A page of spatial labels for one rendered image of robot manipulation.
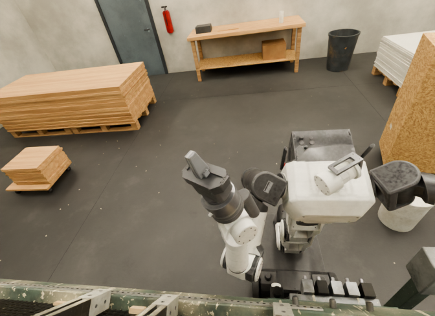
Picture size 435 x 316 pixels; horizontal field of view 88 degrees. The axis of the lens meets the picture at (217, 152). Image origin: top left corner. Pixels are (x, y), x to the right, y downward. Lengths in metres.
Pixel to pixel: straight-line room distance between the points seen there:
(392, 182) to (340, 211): 0.17
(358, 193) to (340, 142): 0.19
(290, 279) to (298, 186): 1.16
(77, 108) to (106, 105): 0.51
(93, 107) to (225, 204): 3.68
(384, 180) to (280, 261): 1.23
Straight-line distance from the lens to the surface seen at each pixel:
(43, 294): 1.45
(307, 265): 1.95
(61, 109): 4.44
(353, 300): 1.31
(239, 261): 0.74
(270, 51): 5.07
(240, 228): 0.58
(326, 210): 0.81
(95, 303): 1.16
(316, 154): 0.85
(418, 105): 2.54
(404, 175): 0.88
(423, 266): 1.34
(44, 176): 3.43
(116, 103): 3.84
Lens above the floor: 1.93
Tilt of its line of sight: 40 degrees down
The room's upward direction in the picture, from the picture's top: 10 degrees counter-clockwise
